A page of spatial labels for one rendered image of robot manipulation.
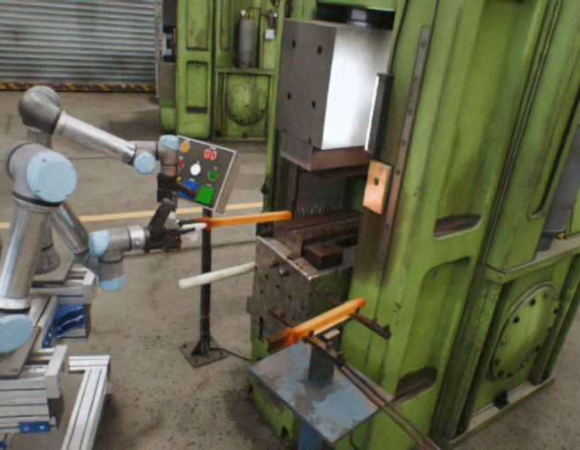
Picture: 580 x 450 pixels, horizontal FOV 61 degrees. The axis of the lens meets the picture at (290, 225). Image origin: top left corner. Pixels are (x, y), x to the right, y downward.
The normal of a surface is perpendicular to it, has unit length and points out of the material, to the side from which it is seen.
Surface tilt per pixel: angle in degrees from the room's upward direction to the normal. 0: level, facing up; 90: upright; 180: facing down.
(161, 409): 0
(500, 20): 89
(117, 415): 0
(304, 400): 0
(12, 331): 97
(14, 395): 90
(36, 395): 90
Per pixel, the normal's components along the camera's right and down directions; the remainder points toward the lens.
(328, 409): 0.09, -0.90
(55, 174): 0.80, 0.21
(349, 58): 0.57, 0.39
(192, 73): 0.29, 0.43
